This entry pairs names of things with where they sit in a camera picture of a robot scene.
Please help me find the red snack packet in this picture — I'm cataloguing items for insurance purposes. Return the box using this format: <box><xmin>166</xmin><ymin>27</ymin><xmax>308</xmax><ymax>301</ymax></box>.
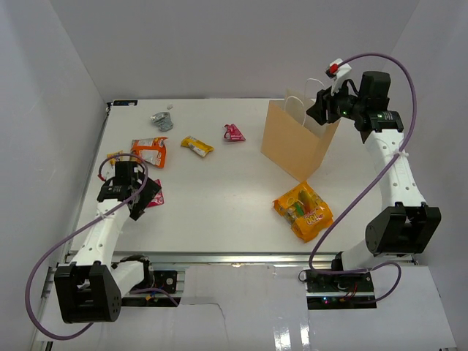
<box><xmin>147</xmin><ymin>179</ymin><xmax>165</xmax><ymax>208</ymax></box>

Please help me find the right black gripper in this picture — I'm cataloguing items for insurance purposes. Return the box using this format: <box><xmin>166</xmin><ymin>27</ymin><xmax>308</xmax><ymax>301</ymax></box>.
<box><xmin>307</xmin><ymin>78</ymin><xmax>366</xmax><ymax>126</ymax></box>

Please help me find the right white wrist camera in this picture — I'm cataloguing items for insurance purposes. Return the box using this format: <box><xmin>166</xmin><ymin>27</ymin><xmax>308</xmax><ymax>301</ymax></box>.
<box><xmin>325</xmin><ymin>58</ymin><xmax>352</xmax><ymax>96</ymax></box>

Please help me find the small red triangular packet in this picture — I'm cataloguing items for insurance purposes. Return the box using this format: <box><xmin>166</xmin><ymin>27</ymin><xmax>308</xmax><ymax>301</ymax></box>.
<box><xmin>223</xmin><ymin>124</ymin><xmax>246</xmax><ymax>142</ymax></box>

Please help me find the large orange candy bag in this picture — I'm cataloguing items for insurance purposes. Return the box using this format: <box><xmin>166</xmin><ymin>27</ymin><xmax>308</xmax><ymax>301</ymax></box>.
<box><xmin>273</xmin><ymin>181</ymin><xmax>333</xmax><ymax>243</ymax></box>

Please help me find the aluminium table frame rail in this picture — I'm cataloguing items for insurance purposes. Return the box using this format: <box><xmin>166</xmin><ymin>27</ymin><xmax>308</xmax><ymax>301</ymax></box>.
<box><xmin>39</xmin><ymin>98</ymin><xmax>418</xmax><ymax>304</ymax></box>

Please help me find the purple cable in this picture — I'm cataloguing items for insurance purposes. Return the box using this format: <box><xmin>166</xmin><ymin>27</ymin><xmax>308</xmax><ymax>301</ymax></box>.
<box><xmin>24</xmin><ymin>153</ymin><xmax>181</xmax><ymax>339</ymax></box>
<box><xmin>309</xmin><ymin>53</ymin><xmax>418</xmax><ymax>305</ymax></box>

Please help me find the orange white snack bag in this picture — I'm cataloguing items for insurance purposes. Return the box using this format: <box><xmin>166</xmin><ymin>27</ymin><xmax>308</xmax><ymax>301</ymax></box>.
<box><xmin>131</xmin><ymin>137</ymin><xmax>167</xmax><ymax>169</ymax></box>

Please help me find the left table logo sticker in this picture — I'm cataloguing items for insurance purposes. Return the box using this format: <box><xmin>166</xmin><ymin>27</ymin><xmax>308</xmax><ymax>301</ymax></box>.
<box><xmin>112</xmin><ymin>99</ymin><xmax>138</xmax><ymax>106</ymax></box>

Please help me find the yellow M&M's packet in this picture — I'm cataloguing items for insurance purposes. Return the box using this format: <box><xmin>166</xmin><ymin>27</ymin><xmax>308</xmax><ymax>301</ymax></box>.
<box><xmin>107</xmin><ymin>150</ymin><xmax>123</xmax><ymax>167</ymax></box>

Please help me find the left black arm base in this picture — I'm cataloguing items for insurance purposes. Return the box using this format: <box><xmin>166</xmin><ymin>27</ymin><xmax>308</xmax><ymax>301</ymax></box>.
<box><xmin>151</xmin><ymin>270</ymin><xmax>178</xmax><ymax>294</ymax></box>

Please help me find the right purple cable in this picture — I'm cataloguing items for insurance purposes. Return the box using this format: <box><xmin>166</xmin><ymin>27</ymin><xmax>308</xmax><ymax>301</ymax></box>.
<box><xmin>309</xmin><ymin>53</ymin><xmax>418</xmax><ymax>305</ymax></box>

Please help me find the silver grey foil packet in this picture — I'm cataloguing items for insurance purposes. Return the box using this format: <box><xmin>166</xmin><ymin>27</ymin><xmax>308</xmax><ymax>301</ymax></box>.
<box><xmin>150</xmin><ymin>111</ymin><xmax>174</xmax><ymax>132</ymax></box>

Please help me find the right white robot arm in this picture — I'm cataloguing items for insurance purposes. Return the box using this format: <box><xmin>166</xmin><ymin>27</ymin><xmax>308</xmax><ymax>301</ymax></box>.
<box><xmin>306</xmin><ymin>71</ymin><xmax>442</xmax><ymax>292</ymax></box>

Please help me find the brown paper bag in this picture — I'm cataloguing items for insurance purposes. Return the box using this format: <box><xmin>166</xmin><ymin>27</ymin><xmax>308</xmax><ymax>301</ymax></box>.
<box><xmin>261</xmin><ymin>88</ymin><xmax>339</xmax><ymax>182</ymax></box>

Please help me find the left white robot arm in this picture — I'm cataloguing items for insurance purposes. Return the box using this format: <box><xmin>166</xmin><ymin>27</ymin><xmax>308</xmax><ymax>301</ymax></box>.
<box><xmin>54</xmin><ymin>161</ymin><xmax>161</xmax><ymax>324</ymax></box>

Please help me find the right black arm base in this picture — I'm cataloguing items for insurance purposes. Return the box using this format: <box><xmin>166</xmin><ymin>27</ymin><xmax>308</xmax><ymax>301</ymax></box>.
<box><xmin>298</xmin><ymin>269</ymin><xmax>374</xmax><ymax>293</ymax></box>

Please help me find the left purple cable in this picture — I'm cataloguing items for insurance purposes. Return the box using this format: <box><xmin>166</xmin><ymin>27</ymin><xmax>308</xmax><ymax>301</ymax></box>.
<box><xmin>24</xmin><ymin>153</ymin><xmax>181</xmax><ymax>339</ymax></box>

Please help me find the yellow snack bar wrapper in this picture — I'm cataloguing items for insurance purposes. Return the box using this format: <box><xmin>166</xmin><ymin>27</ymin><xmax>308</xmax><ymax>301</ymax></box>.
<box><xmin>181</xmin><ymin>136</ymin><xmax>214</xmax><ymax>158</ymax></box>

